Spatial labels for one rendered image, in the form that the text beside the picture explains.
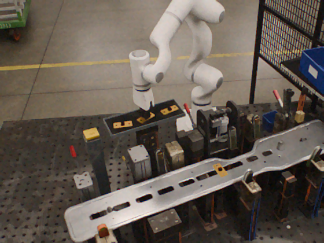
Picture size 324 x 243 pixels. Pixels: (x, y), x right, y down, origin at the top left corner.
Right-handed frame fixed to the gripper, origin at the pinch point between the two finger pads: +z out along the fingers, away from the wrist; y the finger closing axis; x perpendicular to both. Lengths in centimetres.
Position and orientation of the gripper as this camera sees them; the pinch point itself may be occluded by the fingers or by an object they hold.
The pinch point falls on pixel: (145, 113)
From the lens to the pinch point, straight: 189.0
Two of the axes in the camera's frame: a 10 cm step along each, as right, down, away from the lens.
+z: 0.0, 7.5, 6.6
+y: 7.2, 4.6, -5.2
